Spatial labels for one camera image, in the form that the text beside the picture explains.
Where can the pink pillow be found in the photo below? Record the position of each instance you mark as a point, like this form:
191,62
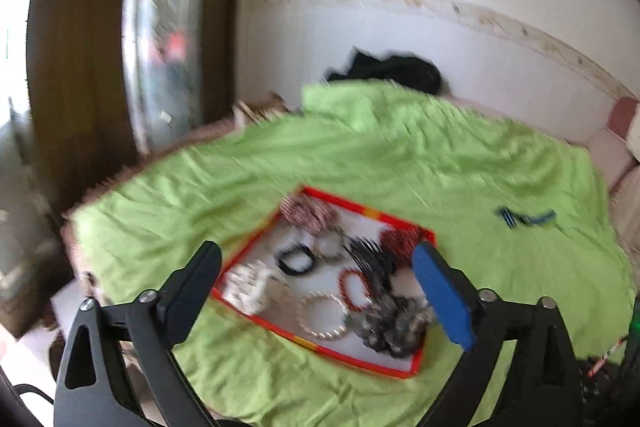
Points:
615,137

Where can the frosted glass window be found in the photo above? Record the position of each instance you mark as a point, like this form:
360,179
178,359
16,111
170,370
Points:
170,32

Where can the pink white striped scrunchie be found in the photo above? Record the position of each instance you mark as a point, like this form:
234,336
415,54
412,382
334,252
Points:
305,212

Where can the black claw hair clip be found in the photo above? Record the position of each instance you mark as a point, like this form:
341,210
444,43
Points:
367,257

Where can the black cloth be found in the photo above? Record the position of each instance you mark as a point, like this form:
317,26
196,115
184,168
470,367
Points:
390,69

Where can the green bed sheet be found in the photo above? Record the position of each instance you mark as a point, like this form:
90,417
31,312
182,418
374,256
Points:
375,147

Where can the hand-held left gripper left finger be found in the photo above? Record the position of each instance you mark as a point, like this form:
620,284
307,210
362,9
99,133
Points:
192,287

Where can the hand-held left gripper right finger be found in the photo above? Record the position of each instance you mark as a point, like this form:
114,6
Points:
442,297

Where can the grey sheer scrunchie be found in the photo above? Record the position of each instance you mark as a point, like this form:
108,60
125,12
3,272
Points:
390,322

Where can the white cherry print scrunchie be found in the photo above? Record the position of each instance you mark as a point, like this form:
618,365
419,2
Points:
252,287

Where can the red framed white tray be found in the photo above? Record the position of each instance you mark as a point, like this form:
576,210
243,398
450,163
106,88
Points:
325,279

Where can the blue striped hair clip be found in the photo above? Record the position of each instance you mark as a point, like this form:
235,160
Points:
522,218

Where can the dark red striped scrunchie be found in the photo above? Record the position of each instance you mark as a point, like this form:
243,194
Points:
397,244

